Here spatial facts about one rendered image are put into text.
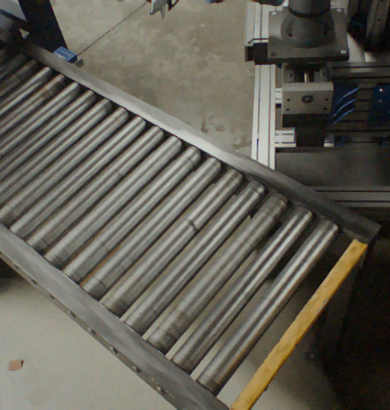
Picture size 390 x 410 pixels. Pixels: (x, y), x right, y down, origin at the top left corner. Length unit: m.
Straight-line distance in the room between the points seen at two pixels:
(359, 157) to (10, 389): 1.53
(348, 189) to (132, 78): 1.37
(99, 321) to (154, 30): 2.26
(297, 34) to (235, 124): 1.02
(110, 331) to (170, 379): 0.16
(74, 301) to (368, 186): 1.20
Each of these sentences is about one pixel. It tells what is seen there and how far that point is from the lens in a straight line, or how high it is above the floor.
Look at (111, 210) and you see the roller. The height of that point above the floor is 0.79.
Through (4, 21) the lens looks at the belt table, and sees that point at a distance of 1.96.
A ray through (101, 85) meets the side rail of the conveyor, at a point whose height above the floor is 0.80.
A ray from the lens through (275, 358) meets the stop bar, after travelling 1.00.
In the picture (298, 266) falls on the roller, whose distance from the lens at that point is 1.10.
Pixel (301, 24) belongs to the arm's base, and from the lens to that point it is 1.51.
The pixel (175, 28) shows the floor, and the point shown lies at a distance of 3.09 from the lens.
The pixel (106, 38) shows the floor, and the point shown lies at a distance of 3.14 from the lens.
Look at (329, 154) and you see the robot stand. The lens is 2.07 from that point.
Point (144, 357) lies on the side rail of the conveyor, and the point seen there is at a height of 0.80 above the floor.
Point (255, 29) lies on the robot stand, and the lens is 1.75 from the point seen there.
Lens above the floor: 1.76
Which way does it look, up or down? 54 degrees down
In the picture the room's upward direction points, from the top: 11 degrees counter-clockwise
